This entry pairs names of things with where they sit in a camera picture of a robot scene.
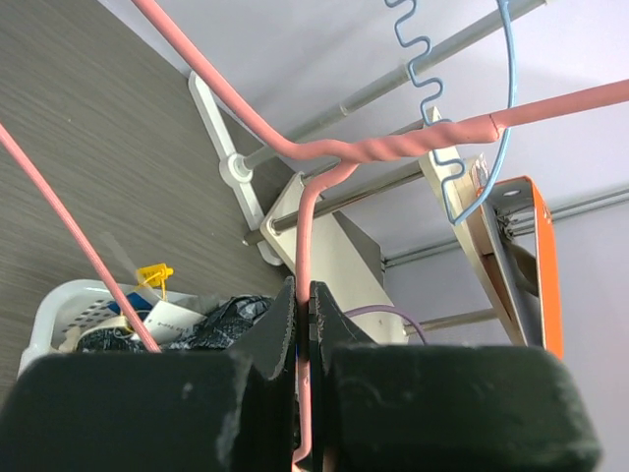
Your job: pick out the patterned book under binder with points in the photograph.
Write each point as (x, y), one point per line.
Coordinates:
(478, 171)

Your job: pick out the orange ring binder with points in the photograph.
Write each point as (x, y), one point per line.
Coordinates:
(523, 248)

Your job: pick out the white plastic basket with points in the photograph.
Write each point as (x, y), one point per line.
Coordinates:
(80, 305)

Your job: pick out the silver clothes rack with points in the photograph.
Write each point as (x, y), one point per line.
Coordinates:
(292, 60)

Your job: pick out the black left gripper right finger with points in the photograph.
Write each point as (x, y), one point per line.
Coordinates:
(411, 407)

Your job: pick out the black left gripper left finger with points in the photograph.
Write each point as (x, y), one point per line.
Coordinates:
(229, 410)

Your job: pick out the pink hanger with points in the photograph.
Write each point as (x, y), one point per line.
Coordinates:
(351, 155)

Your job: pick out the dark patterned shark shorts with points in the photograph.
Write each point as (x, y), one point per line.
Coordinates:
(222, 323)

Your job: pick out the white two-tier shelf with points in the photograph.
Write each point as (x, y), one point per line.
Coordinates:
(340, 249)

